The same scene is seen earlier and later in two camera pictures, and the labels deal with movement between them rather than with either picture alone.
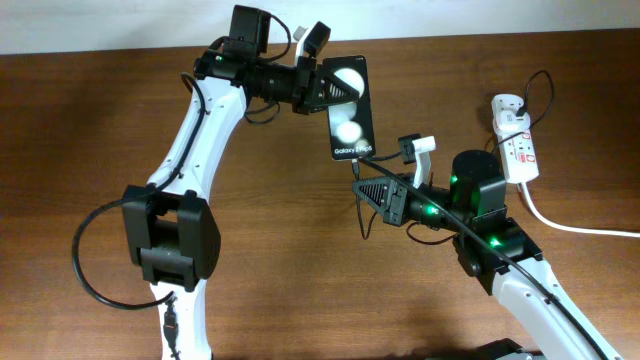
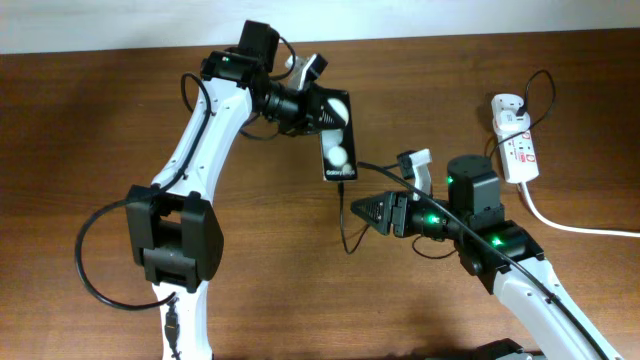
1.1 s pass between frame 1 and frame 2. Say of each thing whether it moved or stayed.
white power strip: stayed
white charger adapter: stayed
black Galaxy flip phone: moved
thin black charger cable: moved
